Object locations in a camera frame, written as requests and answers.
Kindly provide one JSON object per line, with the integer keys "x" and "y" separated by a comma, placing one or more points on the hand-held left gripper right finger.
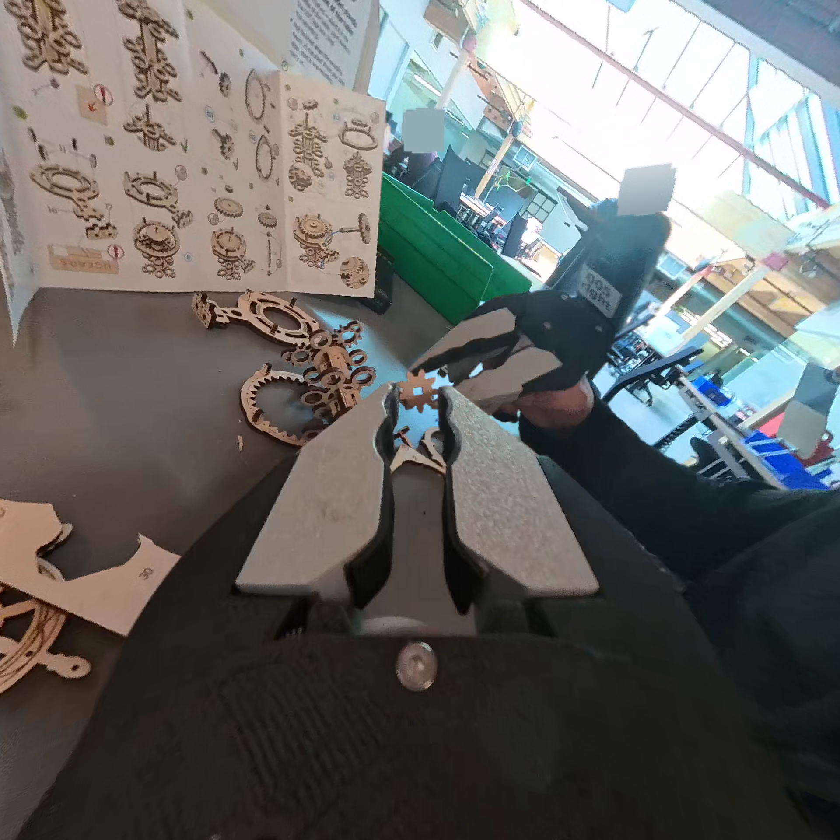
{"x": 512, "y": 512}

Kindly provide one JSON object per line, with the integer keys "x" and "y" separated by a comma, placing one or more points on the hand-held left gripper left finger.
{"x": 328, "y": 505}

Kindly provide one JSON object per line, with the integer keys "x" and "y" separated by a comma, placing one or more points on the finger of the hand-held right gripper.
{"x": 518, "y": 374}
{"x": 472, "y": 338}

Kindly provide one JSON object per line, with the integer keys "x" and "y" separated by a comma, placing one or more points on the small wooden gear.
{"x": 426, "y": 384}

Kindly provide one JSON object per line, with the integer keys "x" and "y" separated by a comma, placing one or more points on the wooden steering wheel assembly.
{"x": 331, "y": 367}

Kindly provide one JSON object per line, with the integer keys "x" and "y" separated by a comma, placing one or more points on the person's right forearm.
{"x": 656, "y": 499}

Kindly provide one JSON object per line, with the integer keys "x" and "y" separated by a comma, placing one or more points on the laser-cut wooden parts sheet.
{"x": 105, "y": 590}

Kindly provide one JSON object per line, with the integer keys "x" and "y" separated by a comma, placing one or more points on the person's right hand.
{"x": 554, "y": 407}

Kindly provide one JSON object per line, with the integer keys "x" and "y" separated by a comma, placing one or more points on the large green plastic bin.
{"x": 439, "y": 256}

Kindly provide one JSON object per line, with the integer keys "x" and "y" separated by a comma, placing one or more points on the small wooden offcut piece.
{"x": 420, "y": 456}

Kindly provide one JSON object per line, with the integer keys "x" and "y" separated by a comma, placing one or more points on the folded instruction booklet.
{"x": 197, "y": 164}

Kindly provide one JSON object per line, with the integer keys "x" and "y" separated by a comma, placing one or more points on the white task sign board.
{"x": 328, "y": 39}

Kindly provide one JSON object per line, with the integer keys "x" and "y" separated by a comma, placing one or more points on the curved wooden frame part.
{"x": 26, "y": 649}

